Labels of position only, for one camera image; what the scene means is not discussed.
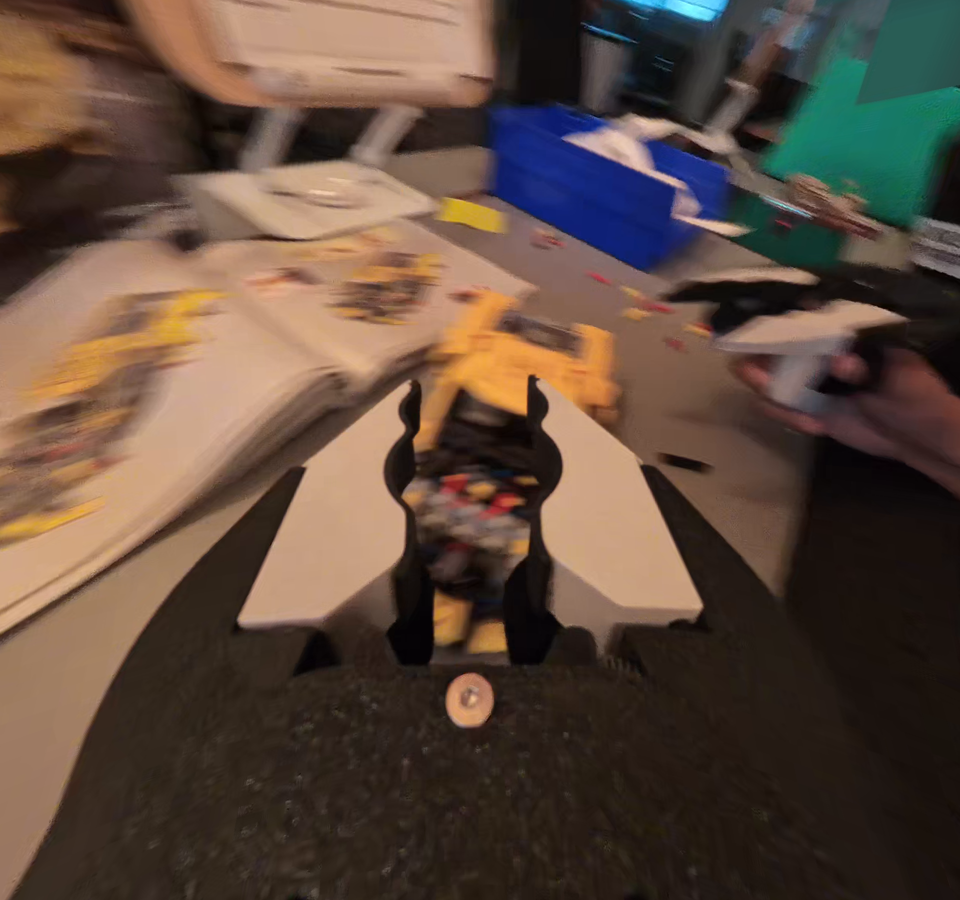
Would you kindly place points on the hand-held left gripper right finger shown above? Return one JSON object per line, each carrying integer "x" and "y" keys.
{"x": 615, "y": 540}

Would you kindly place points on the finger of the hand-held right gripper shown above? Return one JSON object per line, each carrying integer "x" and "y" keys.
{"x": 802, "y": 330}
{"x": 750, "y": 289}

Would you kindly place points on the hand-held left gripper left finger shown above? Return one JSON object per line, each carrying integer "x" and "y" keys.
{"x": 330, "y": 540}

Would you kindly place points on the instruction booklet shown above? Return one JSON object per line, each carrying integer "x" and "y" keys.
{"x": 225, "y": 390}

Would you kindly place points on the yellow toy brick car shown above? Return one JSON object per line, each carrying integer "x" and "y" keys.
{"x": 517, "y": 360}

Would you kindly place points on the person's right forearm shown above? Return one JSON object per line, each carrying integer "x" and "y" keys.
{"x": 943, "y": 435}

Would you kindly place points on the grey desk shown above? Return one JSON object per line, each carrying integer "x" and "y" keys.
{"x": 675, "y": 390}

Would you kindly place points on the person's right hand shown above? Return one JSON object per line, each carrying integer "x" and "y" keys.
{"x": 862, "y": 420}

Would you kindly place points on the brown wooden toy model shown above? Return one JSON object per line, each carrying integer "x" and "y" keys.
{"x": 832, "y": 202}

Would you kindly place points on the green plastic bin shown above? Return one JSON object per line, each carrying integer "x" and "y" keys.
{"x": 847, "y": 150}

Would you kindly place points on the blue plastic bin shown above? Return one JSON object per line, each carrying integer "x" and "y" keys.
{"x": 585, "y": 195}

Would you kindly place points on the crumpled white plastic bags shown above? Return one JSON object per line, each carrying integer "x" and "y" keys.
{"x": 622, "y": 139}

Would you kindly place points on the pile of small brick pieces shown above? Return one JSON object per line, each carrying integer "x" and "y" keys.
{"x": 547, "y": 239}

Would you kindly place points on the yellow sticky note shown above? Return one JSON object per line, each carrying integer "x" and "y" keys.
{"x": 471, "y": 215}

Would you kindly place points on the white tablet stand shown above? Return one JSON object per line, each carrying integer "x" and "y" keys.
{"x": 315, "y": 195}

